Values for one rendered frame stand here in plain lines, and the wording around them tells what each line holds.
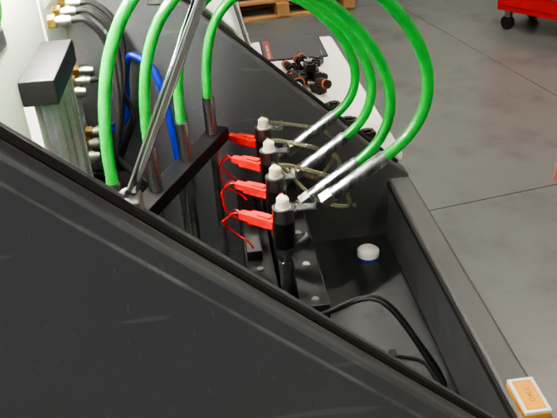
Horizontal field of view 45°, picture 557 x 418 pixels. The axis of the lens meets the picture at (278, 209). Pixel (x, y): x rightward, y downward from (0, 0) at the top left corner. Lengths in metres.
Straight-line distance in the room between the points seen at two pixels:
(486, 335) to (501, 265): 1.77
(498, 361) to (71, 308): 0.55
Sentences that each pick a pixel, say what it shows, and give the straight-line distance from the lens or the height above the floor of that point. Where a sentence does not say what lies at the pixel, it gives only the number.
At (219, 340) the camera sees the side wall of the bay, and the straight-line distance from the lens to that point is 0.50.
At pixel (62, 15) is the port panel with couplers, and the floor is 1.31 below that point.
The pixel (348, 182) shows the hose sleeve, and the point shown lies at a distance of 0.83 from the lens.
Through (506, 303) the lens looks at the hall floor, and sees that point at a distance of 2.50.
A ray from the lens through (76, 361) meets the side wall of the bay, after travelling 0.51.
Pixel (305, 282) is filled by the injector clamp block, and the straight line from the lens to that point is 0.92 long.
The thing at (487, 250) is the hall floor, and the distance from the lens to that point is 2.74.
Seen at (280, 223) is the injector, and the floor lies 1.09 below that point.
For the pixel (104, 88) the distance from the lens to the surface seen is 0.77.
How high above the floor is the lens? 1.54
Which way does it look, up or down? 32 degrees down
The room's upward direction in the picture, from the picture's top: 3 degrees counter-clockwise
